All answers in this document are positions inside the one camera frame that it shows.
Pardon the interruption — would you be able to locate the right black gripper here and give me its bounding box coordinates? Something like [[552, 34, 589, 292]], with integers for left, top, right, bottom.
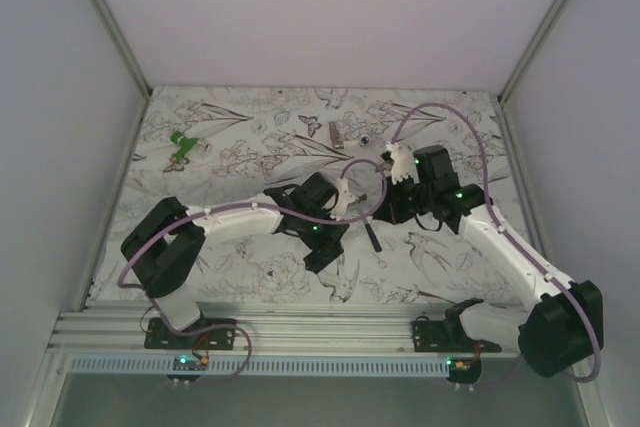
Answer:
[[374, 171, 434, 225]]

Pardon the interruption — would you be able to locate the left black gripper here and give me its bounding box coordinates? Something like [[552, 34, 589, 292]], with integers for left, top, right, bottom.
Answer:
[[298, 205, 349, 259]]

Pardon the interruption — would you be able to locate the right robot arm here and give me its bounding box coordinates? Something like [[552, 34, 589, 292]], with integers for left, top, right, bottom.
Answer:
[[373, 142, 604, 381]]

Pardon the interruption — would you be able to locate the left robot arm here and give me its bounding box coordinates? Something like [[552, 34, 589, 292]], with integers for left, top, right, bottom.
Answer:
[[121, 172, 356, 349]]

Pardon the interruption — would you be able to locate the floral patterned table mat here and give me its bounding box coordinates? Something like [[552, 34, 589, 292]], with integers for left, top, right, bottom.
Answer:
[[89, 87, 526, 304]]

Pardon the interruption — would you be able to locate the green plastic connector part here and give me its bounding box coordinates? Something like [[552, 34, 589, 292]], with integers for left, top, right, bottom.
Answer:
[[169, 131, 199, 164]]

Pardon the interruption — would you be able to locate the right small circuit board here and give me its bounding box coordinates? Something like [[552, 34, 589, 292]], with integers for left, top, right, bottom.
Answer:
[[446, 358, 482, 385]]

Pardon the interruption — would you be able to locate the small circuit board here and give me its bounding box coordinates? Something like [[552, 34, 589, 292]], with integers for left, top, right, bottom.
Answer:
[[446, 358, 482, 385], [167, 355, 208, 384]]

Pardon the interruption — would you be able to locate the left small circuit board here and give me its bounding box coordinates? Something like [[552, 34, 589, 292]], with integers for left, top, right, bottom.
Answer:
[[167, 355, 208, 384]]

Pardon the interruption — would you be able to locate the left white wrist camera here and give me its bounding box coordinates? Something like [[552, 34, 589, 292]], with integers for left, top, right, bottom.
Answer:
[[329, 177, 358, 220]]

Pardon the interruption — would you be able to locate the black handled hammer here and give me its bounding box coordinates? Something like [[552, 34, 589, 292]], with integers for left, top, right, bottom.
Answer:
[[353, 194, 382, 253]]

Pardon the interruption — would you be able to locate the grey metal bracket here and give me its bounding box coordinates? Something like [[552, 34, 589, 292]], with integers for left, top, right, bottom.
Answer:
[[328, 122, 345, 150]]

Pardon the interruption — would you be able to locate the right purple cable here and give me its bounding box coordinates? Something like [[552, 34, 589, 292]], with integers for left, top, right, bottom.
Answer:
[[389, 101, 601, 392]]

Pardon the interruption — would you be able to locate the purple cable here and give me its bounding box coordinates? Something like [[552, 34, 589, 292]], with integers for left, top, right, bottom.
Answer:
[[117, 158, 388, 389], [389, 101, 601, 392]]

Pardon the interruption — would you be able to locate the aluminium front rail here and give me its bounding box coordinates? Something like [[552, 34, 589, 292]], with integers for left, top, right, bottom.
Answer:
[[47, 310, 596, 356]]

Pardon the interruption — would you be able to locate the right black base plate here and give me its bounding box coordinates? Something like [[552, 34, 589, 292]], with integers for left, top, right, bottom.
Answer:
[[410, 315, 502, 354]]

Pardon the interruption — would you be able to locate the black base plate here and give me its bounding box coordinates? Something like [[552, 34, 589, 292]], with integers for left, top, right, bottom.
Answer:
[[410, 315, 502, 354], [144, 317, 237, 351]]

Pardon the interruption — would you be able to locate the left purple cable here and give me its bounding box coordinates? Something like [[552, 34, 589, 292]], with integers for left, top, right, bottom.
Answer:
[[117, 158, 388, 389]]

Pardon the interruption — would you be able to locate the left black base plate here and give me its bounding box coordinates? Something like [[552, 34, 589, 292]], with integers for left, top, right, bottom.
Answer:
[[144, 317, 237, 351]]

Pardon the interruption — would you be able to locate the white slotted cable duct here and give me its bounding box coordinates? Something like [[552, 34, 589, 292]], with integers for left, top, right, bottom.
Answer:
[[68, 354, 448, 378]]

